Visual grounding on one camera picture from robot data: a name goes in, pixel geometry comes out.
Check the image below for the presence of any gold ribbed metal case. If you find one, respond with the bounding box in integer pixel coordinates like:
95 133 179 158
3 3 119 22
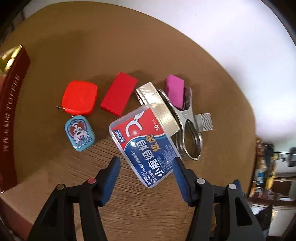
135 82 180 137

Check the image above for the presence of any pink rectangular block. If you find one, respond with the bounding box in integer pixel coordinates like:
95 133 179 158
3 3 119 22
165 74 185 109

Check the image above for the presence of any red rectangular block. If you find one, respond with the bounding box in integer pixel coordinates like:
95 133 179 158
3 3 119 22
100 72 138 116

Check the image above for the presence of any zigzag patterned white cube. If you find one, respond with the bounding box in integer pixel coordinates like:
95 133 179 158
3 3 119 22
195 113 214 132

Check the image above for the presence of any silver metal clip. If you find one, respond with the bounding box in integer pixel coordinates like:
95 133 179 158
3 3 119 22
158 87 203 161

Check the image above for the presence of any red toffee tin box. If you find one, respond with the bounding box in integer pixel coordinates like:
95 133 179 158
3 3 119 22
1 45 31 193

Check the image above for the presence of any clear floss pick box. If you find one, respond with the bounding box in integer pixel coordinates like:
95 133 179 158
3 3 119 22
109 104 180 188

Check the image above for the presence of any blue cartoon dog tin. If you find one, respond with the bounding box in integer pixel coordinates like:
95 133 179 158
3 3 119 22
64 115 95 152

